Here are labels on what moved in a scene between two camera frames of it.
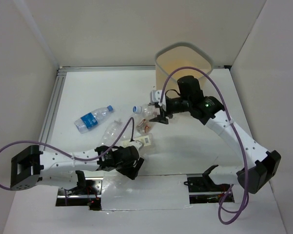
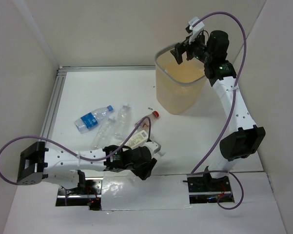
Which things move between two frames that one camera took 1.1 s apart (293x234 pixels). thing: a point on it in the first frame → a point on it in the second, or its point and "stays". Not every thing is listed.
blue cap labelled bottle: x=90 y=119 stays
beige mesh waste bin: x=179 y=55 stays
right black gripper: x=163 y=120 → x=180 y=48
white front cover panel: x=119 y=192 stays
